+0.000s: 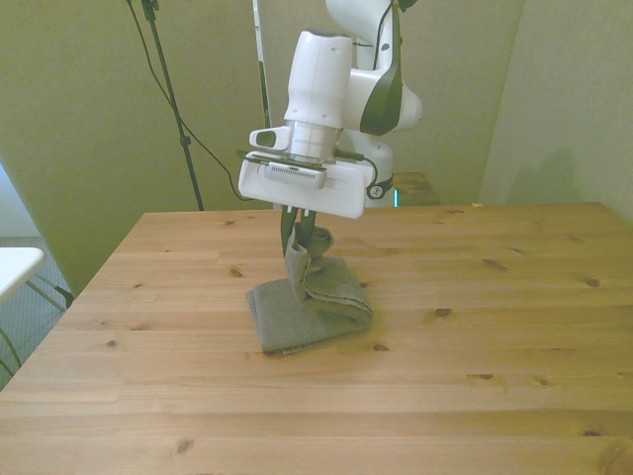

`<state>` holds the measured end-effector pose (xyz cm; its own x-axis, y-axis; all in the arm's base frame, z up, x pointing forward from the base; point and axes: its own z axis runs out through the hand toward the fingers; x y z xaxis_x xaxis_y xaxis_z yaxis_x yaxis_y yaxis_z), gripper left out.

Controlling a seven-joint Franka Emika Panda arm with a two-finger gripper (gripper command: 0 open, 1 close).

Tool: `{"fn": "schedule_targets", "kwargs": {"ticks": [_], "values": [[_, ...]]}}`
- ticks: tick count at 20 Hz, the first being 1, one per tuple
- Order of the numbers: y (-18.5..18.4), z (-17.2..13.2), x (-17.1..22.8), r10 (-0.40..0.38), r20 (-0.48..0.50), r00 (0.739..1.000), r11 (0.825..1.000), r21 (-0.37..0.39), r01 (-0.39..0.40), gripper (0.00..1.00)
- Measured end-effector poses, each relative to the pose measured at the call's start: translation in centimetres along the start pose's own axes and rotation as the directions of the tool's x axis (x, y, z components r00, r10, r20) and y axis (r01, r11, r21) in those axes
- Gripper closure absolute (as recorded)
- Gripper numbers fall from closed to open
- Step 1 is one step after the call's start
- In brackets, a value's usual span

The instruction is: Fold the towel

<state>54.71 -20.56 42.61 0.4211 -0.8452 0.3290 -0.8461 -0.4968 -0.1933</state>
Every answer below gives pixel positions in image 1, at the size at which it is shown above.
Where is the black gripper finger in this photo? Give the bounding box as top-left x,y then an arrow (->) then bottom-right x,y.
295,207 -> 318,249
278,204 -> 299,259

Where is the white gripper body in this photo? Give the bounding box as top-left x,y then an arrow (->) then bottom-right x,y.
236,151 -> 376,221

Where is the grey towel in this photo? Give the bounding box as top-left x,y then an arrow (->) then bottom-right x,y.
244,225 -> 374,356

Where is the small wooden robot base table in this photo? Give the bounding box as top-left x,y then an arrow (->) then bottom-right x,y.
391,170 -> 442,208

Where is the white vertical partition strip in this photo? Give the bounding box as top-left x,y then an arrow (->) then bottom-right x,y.
251,0 -> 274,131

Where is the white side table top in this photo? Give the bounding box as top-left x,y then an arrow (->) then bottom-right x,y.
0,246 -> 45,306

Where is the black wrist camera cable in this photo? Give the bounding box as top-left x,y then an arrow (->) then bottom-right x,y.
333,146 -> 381,188

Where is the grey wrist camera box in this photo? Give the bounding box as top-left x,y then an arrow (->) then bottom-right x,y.
263,163 -> 328,191

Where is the thin black hanging cable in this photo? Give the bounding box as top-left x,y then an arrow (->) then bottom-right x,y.
124,0 -> 249,202

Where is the black camera stand pole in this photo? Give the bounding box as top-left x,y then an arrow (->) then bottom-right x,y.
139,0 -> 206,212

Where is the metal side table frame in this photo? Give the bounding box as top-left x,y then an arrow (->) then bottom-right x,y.
0,237 -> 76,378

